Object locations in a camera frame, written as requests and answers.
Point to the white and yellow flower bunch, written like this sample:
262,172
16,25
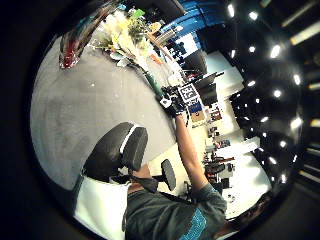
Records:
125,36

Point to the white marker cube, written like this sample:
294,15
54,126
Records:
189,93

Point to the brown cardboard box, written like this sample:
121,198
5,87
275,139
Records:
198,115

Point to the black office chair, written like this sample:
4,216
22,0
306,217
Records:
196,61

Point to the black padded chair armrest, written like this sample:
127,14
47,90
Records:
169,174

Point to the white office desk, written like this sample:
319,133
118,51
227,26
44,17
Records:
236,148

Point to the red flowers in clear wrap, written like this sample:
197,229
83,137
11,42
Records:
71,50

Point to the the person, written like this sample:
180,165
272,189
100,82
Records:
160,213

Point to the ceiling spot lamps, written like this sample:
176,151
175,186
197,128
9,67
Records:
275,51

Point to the white chair back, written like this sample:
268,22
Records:
100,205

